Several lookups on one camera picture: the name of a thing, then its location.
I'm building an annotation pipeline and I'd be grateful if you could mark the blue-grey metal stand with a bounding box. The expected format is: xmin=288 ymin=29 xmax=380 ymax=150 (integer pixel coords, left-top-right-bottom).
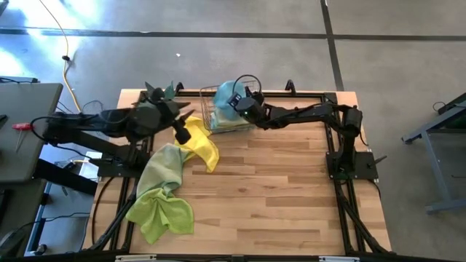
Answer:
xmin=401 ymin=92 xmax=466 ymax=215

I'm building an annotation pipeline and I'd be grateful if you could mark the red-handled tool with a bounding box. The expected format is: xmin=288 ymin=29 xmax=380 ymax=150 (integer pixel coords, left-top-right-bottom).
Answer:
xmin=11 ymin=122 xmax=36 ymax=153

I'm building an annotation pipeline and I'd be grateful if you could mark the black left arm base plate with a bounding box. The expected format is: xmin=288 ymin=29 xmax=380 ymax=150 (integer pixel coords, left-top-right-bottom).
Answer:
xmin=88 ymin=148 xmax=146 ymax=179

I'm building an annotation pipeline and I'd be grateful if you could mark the black diagonal beam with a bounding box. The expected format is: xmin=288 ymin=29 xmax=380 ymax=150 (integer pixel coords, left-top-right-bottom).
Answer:
xmin=33 ymin=158 xmax=98 ymax=197

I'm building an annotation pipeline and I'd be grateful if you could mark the yellow extension cable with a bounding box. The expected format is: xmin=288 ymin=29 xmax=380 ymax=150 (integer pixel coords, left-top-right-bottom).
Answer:
xmin=38 ymin=0 xmax=83 ymax=112

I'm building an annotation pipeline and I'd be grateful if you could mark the yellow microfiber towel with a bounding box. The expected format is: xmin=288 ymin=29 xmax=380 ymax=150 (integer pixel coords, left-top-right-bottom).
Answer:
xmin=173 ymin=115 xmax=221 ymax=174

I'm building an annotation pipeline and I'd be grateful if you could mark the pale green microfiber towel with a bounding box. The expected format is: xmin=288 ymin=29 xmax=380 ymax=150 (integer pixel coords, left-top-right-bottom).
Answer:
xmin=136 ymin=142 xmax=192 ymax=199
xmin=210 ymin=107 xmax=256 ymax=131

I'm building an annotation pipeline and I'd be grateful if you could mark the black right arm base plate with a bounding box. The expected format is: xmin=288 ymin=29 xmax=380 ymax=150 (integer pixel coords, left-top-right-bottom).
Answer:
xmin=326 ymin=151 xmax=379 ymax=181

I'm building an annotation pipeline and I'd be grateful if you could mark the lime green microfiber towel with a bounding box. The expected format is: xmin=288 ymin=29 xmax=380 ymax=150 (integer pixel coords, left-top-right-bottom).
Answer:
xmin=125 ymin=187 xmax=195 ymax=244

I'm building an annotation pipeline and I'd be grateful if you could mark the black flat device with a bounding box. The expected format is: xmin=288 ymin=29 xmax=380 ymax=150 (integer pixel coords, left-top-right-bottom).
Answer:
xmin=0 ymin=75 xmax=39 ymax=84

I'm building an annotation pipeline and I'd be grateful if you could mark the grey side table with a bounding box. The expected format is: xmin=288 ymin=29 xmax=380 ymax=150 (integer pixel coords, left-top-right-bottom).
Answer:
xmin=0 ymin=82 xmax=63 ymax=183

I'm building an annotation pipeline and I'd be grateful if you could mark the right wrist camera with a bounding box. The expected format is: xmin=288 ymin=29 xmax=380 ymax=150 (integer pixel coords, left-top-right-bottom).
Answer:
xmin=227 ymin=92 xmax=244 ymax=109

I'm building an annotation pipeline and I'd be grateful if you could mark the potted plant in white pot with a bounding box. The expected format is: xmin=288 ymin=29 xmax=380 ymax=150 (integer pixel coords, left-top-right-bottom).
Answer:
xmin=131 ymin=81 xmax=176 ymax=110

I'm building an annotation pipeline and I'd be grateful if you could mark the wire mesh basket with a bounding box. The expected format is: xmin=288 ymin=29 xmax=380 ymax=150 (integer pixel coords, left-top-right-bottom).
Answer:
xmin=197 ymin=79 xmax=269 ymax=135

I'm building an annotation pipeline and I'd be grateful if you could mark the black aluminium table frame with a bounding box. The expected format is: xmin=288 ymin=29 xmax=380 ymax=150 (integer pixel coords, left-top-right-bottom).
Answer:
xmin=82 ymin=79 xmax=392 ymax=261

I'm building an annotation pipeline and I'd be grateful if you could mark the silver frame end plate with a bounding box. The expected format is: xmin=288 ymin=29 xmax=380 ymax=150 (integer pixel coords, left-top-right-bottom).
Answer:
xmin=319 ymin=256 xmax=360 ymax=262
xmin=115 ymin=254 xmax=157 ymax=262

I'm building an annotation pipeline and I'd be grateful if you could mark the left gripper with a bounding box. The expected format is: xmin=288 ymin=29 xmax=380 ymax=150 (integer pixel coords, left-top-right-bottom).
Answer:
xmin=149 ymin=87 xmax=197 ymax=146

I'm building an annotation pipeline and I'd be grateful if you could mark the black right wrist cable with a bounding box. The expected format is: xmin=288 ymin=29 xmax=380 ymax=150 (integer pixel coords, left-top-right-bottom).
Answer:
xmin=232 ymin=74 xmax=263 ymax=98

